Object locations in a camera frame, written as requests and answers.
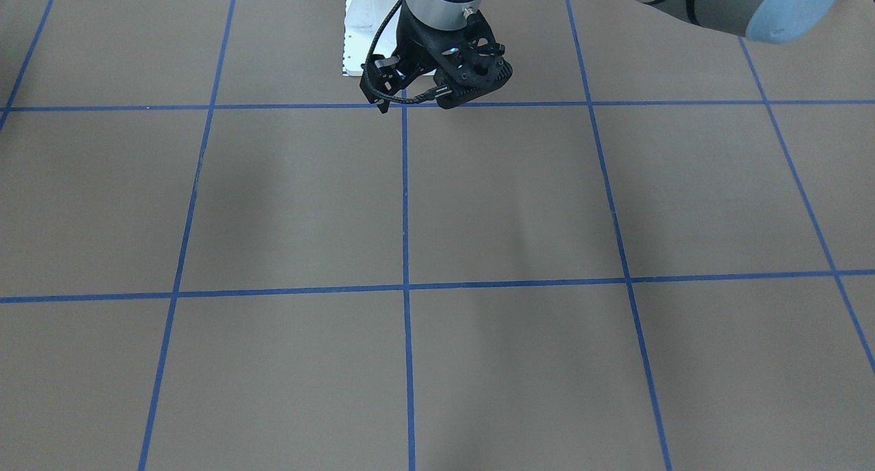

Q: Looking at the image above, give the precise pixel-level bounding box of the white column pedestal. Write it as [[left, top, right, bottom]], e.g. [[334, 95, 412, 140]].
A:
[[342, 0, 448, 77]]

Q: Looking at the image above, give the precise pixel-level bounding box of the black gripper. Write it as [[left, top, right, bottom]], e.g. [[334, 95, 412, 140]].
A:
[[360, 6, 479, 113]]

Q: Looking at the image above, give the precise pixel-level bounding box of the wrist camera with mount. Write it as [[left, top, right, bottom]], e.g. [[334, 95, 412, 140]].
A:
[[425, 12, 513, 109]]

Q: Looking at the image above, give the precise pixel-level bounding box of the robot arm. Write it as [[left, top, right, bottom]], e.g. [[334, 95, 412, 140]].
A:
[[359, 0, 837, 113]]

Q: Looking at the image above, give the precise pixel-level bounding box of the black braided cable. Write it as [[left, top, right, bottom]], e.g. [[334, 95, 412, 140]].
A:
[[362, 0, 452, 105]]

